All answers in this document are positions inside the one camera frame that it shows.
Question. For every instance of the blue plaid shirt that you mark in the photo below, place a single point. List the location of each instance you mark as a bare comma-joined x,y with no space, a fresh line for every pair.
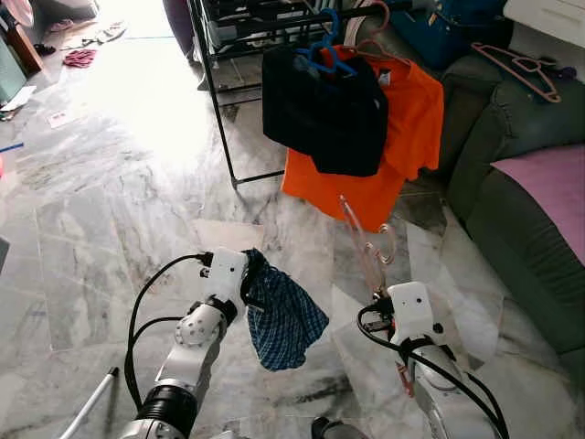
288,320

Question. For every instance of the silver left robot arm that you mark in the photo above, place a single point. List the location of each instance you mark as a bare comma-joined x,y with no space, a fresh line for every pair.
187,338

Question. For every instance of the blue clothes hanger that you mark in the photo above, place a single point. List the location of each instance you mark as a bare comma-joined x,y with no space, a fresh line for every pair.
326,50

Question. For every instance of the silver robot right leg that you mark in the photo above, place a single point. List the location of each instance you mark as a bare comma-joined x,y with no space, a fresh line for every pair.
338,430

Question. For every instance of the dark green sofa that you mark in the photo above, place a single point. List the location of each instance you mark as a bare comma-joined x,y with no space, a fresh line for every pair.
512,247

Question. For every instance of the black garment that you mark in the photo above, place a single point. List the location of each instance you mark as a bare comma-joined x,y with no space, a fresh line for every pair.
324,119

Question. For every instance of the black metal clothes rack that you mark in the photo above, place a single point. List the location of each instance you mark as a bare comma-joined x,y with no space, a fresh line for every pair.
217,101

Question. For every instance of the orange t-shirt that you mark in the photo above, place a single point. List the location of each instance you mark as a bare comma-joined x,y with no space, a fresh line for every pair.
411,119

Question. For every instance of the purple cushion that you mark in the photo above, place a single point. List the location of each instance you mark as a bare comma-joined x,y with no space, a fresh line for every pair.
548,192

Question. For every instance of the pink paper slip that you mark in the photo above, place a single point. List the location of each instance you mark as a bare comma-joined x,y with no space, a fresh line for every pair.
60,118

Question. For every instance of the person legs in purple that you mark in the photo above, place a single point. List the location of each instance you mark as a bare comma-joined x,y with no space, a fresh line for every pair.
179,26

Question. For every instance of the blue pen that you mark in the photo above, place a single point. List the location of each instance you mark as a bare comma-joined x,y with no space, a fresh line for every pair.
11,146

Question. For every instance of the magenta cloth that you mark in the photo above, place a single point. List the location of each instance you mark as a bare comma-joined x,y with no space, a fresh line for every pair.
79,58

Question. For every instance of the pale floor rag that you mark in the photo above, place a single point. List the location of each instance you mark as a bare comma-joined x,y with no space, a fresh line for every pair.
102,35

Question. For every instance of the white paper sheet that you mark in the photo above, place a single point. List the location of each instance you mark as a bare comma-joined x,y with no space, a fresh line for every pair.
16,98

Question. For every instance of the black sandal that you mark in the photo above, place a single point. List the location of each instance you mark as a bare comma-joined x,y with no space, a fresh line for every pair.
44,48

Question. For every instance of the white box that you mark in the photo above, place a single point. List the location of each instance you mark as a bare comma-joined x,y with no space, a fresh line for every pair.
548,18

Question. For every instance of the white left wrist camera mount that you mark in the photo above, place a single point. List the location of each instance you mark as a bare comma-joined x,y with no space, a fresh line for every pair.
227,273

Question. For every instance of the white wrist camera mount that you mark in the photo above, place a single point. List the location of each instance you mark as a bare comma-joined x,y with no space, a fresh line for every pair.
411,309
227,273

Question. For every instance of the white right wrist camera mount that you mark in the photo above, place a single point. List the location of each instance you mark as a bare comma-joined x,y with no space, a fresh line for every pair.
411,309

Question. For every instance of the brown wooden post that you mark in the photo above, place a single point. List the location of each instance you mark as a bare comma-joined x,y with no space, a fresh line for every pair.
23,46

